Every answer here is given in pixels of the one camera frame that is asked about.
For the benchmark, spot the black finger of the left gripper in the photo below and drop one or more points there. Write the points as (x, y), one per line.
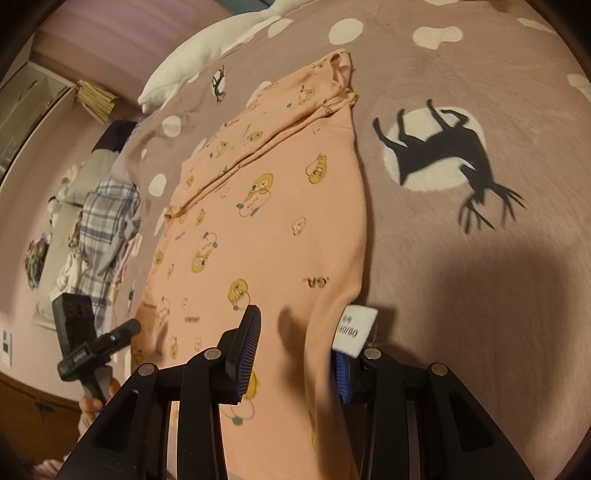
(117, 339)

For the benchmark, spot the light pink folded garment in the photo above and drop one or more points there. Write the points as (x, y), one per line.
(131, 251)

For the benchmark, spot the plaid grey blue quilt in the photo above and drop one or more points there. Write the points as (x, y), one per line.
(110, 218)

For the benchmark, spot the white goose plush toy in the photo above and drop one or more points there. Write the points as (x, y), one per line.
(184, 64)

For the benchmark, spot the mauve polka dot blanket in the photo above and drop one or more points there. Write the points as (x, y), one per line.
(472, 123)

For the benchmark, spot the pink curtain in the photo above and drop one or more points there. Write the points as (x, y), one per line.
(116, 43)

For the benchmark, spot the grey beige pillow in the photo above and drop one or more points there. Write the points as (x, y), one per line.
(96, 169)

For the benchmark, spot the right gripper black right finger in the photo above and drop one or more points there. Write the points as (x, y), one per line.
(457, 438)

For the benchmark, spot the dark brown pillow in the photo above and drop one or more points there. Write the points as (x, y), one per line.
(115, 136)

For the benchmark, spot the peach cartoon print shirt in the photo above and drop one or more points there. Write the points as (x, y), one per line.
(271, 212)

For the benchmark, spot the white wall socket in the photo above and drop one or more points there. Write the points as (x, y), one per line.
(6, 347)

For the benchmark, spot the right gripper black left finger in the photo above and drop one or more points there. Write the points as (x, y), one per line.
(129, 438)

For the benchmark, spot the person's left hand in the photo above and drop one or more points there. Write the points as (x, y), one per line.
(90, 407)

